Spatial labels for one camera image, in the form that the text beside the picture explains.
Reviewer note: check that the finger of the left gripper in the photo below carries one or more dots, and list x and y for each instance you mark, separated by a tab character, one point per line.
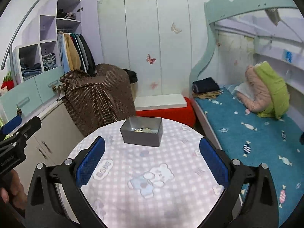
29	129
11	125

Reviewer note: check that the red stool white top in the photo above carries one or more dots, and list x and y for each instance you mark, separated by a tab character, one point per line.
173	107

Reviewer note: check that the left hand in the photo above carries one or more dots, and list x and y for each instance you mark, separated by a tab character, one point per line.
13	190

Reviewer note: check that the hanging clothes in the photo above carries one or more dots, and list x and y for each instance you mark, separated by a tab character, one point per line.
75	53

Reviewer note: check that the folded dark clothes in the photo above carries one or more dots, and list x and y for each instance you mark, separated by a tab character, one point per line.
205	89

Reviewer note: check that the teal drawer unit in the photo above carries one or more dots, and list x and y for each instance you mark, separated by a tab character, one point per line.
31	94

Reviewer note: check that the beige cabinet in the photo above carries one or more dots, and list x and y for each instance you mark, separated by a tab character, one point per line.
53	142

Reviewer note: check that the grey metal box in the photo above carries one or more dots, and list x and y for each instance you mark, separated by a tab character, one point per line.
142	131

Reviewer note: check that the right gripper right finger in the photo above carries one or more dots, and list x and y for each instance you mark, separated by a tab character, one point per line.
214	162

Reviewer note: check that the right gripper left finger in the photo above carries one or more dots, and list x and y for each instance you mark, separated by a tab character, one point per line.
87	160

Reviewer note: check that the pink checked tablecloth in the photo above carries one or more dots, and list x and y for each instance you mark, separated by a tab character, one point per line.
137	186

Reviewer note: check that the white shelf unit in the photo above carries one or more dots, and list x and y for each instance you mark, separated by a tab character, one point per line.
39	37

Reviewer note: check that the teal bed mattress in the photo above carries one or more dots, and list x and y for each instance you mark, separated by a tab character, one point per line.
254	140

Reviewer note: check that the brown dotted cloth cover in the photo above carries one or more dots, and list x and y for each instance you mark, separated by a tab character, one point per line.
99	100

